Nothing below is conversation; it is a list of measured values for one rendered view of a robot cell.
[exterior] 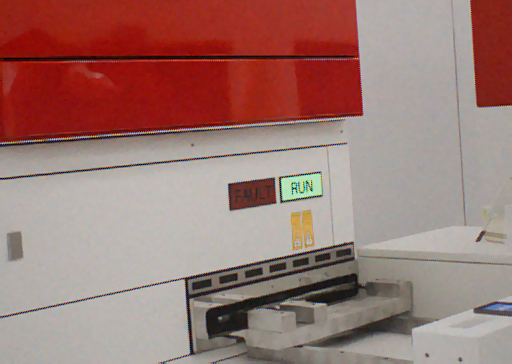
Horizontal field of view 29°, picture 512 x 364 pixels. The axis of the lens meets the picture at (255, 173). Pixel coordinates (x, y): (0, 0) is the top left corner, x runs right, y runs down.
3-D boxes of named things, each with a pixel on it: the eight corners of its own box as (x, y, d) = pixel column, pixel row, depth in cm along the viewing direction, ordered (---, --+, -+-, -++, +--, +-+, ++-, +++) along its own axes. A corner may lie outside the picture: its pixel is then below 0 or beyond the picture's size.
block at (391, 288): (366, 295, 194) (365, 280, 194) (377, 292, 196) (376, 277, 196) (400, 298, 188) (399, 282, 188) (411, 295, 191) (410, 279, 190)
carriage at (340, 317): (246, 346, 170) (244, 329, 170) (378, 307, 196) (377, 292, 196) (280, 351, 165) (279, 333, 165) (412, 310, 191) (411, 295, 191)
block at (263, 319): (248, 328, 171) (247, 310, 171) (262, 324, 173) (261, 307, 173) (282, 332, 165) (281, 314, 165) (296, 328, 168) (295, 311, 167)
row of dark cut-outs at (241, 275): (186, 294, 169) (185, 280, 169) (351, 256, 200) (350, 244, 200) (189, 294, 169) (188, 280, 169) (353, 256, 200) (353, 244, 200)
